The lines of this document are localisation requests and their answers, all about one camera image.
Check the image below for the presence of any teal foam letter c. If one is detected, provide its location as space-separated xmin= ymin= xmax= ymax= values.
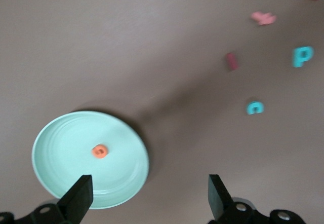
xmin=245 ymin=100 xmax=265 ymax=116

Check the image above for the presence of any dark red foam letter l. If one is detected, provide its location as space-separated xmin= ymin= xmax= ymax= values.
xmin=224 ymin=52 xmax=239 ymax=72

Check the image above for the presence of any teal foam letter d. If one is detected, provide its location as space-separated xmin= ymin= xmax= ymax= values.
xmin=291 ymin=46 xmax=315 ymax=68

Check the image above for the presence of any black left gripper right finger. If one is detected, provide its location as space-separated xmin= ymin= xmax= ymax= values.
xmin=208 ymin=174 xmax=307 ymax=224

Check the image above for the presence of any pink foam letter t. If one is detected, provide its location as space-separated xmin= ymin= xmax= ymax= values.
xmin=250 ymin=11 xmax=277 ymax=26

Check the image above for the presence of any orange foam letter e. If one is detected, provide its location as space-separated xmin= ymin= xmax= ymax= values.
xmin=91 ymin=144 xmax=109 ymax=159

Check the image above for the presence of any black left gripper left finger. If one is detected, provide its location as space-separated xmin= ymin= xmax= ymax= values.
xmin=0 ymin=174 xmax=94 ymax=224

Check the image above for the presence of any mint green plate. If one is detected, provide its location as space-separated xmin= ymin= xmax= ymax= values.
xmin=31 ymin=110 xmax=150 ymax=210

